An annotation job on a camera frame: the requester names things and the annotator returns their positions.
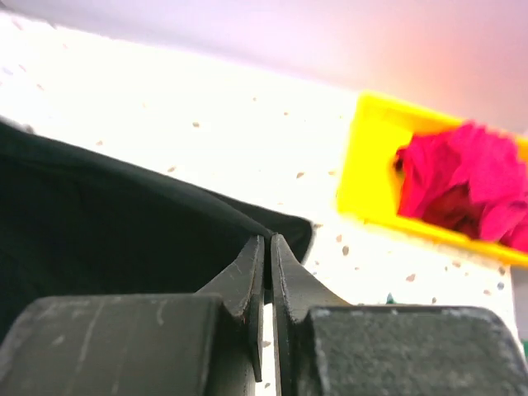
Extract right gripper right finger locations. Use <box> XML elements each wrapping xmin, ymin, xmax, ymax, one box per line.
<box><xmin>270</xmin><ymin>234</ymin><xmax>527</xmax><ymax>396</ymax></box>

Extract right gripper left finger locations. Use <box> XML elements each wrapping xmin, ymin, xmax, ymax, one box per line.
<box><xmin>1</xmin><ymin>236</ymin><xmax>265</xmax><ymax>395</ymax></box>

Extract black t shirt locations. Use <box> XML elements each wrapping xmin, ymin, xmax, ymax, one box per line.
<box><xmin>1</xmin><ymin>122</ymin><xmax>313</xmax><ymax>332</ymax></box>

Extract folded green t shirt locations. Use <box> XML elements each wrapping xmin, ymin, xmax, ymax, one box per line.
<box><xmin>385</xmin><ymin>293</ymin><xmax>396</xmax><ymax>304</ymax></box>

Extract yellow plastic bin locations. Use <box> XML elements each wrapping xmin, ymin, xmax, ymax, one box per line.
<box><xmin>336</xmin><ymin>91</ymin><xmax>527</xmax><ymax>266</ymax></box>

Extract dark red t shirt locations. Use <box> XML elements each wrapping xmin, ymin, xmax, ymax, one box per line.
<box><xmin>422</xmin><ymin>184</ymin><xmax>484</xmax><ymax>239</ymax></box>

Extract pink t shirt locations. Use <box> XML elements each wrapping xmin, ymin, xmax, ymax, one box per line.
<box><xmin>394</xmin><ymin>122</ymin><xmax>527</xmax><ymax>252</ymax></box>

